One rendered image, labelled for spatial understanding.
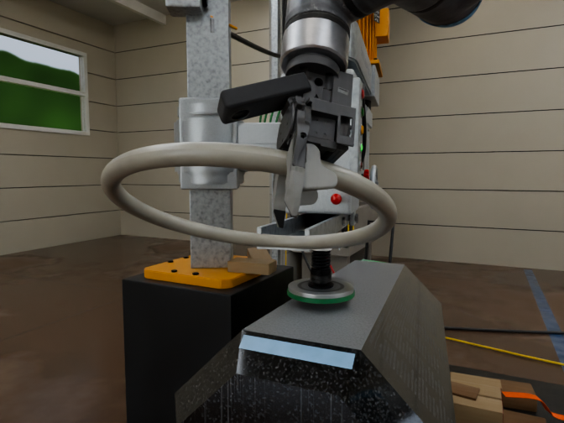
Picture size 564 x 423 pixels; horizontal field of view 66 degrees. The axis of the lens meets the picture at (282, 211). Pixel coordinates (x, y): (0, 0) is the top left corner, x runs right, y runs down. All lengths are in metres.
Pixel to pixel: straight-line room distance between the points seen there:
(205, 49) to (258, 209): 5.27
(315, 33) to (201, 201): 1.52
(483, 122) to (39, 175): 6.67
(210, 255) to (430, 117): 4.79
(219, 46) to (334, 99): 1.55
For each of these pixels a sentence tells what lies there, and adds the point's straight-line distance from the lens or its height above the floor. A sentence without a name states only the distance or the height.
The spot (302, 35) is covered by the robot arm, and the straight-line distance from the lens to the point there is 0.58.
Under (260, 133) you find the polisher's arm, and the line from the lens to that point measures 1.98.
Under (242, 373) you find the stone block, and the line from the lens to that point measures 1.16.
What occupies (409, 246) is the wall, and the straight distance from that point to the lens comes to 6.44.
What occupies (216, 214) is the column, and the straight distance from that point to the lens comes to 2.02.
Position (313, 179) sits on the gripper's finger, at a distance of 0.49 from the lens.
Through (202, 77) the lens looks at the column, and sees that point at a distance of 2.06.
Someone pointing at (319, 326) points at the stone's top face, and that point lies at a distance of 1.24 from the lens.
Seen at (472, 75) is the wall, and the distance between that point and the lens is 6.41.
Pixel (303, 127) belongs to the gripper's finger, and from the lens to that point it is 0.50.
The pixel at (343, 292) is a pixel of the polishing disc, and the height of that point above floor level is 0.86.
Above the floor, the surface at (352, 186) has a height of 1.21.
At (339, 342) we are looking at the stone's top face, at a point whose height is 0.80.
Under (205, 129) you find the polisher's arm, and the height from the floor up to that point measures 1.41.
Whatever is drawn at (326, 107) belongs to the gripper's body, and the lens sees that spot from 0.54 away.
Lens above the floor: 1.23
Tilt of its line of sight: 5 degrees down
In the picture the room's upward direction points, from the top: straight up
